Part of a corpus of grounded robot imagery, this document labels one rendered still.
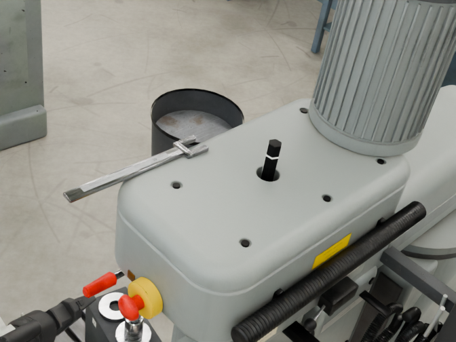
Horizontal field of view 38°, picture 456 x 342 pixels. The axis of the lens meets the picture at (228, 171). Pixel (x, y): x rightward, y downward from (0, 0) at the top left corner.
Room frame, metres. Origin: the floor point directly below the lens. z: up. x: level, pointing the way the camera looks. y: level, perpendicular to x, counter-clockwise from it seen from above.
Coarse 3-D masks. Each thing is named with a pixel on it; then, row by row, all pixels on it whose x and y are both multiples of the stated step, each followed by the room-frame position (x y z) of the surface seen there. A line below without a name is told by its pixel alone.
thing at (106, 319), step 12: (120, 288) 1.19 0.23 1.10; (96, 300) 1.14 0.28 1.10; (108, 300) 1.14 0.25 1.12; (96, 312) 1.10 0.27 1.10; (108, 312) 1.10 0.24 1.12; (120, 312) 1.11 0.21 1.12; (96, 324) 1.08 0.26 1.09; (108, 324) 1.07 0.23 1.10; (120, 324) 1.07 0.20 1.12; (144, 324) 1.08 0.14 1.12; (96, 336) 1.07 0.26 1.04; (108, 336) 1.04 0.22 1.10; (120, 336) 1.03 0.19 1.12; (144, 336) 1.05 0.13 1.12; (156, 336) 1.06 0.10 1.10
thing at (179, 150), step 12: (180, 144) 0.84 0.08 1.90; (156, 156) 0.79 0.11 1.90; (168, 156) 0.80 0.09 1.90; (180, 156) 0.81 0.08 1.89; (192, 156) 0.82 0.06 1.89; (132, 168) 0.76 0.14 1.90; (144, 168) 0.76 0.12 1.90; (96, 180) 0.72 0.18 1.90; (108, 180) 0.72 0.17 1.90; (120, 180) 0.73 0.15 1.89; (72, 192) 0.68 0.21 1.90; (84, 192) 0.69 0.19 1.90; (96, 192) 0.70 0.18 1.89
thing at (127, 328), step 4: (124, 328) 1.04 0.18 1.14; (128, 328) 1.03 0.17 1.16; (132, 328) 1.02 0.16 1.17; (136, 328) 1.03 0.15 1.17; (140, 328) 1.04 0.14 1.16; (124, 332) 1.04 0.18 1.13; (128, 332) 1.03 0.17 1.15; (132, 332) 1.03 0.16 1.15; (136, 332) 1.03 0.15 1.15; (140, 332) 1.04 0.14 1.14; (128, 336) 1.03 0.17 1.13; (132, 336) 1.03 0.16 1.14; (136, 336) 1.03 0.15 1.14; (140, 336) 1.04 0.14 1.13; (132, 340) 1.03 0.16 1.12; (136, 340) 1.03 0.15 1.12
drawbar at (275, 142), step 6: (270, 144) 0.81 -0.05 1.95; (276, 144) 0.81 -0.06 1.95; (270, 150) 0.81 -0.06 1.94; (276, 150) 0.81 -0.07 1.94; (270, 156) 0.81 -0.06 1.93; (276, 156) 0.81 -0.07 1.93; (270, 162) 0.80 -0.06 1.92; (276, 162) 0.81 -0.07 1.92; (264, 168) 0.81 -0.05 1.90; (270, 168) 0.80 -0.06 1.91; (264, 174) 0.81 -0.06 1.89; (270, 174) 0.81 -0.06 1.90; (270, 180) 0.81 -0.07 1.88
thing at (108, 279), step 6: (120, 270) 0.73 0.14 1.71; (102, 276) 0.71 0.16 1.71; (108, 276) 0.71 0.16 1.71; (114, 276) 0.71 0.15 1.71; (120, 276) 0.72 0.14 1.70; (96, 282) 0.69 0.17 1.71; (102, 282) 0.69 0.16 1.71; (108, 282) 0.70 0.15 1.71; (114, 282) 0.70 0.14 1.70; (84, 288) 0.68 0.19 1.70; (90, 288) 0.68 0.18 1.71; (96, 288) 0.68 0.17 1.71; (102, 288) 0.69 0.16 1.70; (84, 294) 0.67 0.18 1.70; (90, 294) 0.67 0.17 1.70
